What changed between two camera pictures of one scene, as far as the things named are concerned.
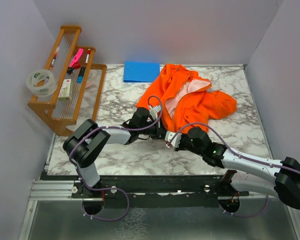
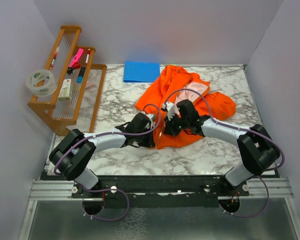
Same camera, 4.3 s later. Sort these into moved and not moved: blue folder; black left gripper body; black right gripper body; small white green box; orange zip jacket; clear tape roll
Moved: black right gripper body; black left gripper body
Not moved: small white green box; orange zip jacket; blue folder; clear tape roll
